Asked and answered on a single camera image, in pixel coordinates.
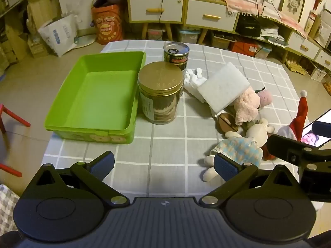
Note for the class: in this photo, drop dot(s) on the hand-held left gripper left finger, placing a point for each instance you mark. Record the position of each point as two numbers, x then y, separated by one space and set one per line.
103 164

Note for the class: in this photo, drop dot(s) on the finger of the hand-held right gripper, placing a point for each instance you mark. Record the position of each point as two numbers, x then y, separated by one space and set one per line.
284 146
322 128

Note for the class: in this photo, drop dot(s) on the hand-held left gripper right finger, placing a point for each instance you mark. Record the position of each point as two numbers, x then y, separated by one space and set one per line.
225 166

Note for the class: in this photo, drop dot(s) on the brown milk tea disc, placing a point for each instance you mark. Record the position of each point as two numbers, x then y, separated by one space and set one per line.
225 124

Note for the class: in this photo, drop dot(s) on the green plastic box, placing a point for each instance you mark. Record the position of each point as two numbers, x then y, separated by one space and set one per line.
98 95

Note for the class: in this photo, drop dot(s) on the smartphone with lit screen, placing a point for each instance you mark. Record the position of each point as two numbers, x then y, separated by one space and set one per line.
310 138

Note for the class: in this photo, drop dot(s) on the white bunny doll blue dress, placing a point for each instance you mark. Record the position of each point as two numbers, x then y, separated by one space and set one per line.
240 147

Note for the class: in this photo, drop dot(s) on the red santa hat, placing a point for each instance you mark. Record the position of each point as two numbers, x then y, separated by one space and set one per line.
300 116

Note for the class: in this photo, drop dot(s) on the pile of oranges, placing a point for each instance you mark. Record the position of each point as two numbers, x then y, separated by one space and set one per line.
327 85

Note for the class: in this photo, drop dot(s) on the white box with figure print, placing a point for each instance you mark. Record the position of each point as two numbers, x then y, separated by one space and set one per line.
316 73

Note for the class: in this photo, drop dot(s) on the pink plush toy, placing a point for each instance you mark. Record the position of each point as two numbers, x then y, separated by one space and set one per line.
245 106

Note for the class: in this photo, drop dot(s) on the grey checked tablecloth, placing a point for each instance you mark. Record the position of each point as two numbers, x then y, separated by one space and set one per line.
168 147

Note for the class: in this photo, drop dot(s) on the egg tray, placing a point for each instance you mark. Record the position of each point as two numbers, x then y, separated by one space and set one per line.
294 66

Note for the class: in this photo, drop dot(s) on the white sponge block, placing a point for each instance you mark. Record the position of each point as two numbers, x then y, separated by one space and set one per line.
223 85

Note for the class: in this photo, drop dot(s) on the white cloth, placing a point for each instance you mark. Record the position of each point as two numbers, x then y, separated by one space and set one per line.
192 90

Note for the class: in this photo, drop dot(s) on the clear jar with gold lid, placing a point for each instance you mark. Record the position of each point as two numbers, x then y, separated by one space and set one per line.
160 95

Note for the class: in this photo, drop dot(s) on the clear plastic storage box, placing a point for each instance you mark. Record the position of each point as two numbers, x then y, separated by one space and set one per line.
263 51
155 32
188 35

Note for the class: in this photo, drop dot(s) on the green and white low cabinet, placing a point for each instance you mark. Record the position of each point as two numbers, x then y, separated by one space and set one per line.
292 36

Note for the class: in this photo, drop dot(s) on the white glove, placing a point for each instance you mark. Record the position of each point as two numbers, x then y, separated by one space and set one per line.
197 72

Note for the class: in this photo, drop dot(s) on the red stool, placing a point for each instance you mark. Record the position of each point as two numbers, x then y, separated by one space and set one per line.
10 116

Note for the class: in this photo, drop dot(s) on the grey checkered cloth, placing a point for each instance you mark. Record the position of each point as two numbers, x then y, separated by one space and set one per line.
6 206

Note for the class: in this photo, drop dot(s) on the red box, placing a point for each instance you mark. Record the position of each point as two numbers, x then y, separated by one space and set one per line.
244 47

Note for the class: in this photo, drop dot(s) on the black tin can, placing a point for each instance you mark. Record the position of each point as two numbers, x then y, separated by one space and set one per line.
175 56

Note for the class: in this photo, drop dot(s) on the black bag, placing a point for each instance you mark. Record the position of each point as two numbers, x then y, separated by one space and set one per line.
248 25

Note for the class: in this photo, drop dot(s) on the framed cartoon picture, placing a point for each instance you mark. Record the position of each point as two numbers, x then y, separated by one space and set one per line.
293 2

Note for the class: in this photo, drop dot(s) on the white printed bag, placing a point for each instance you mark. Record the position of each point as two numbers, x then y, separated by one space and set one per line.
58 35

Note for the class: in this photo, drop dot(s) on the orange printed bucket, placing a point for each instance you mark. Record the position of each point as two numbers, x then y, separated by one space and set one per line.
107 24

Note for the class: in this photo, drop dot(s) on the pink fringed runner cloth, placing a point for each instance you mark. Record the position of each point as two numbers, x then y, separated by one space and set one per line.
240 2

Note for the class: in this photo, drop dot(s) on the green and white shelf cabinet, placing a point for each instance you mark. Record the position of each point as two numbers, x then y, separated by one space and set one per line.
183 5

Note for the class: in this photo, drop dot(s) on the wooden shelf with cardboard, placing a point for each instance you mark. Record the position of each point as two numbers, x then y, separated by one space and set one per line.
20 18

